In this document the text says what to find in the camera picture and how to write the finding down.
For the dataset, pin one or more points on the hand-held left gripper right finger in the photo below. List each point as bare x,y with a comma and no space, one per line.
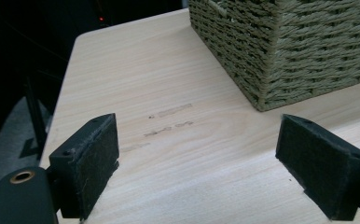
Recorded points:
321,168

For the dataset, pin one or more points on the green woven basket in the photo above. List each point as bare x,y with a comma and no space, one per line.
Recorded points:
280,46

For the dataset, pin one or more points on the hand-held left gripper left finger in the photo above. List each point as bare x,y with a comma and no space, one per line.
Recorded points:
88,168

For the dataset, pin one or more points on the black metal stand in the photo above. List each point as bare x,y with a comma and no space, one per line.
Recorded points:
35,118

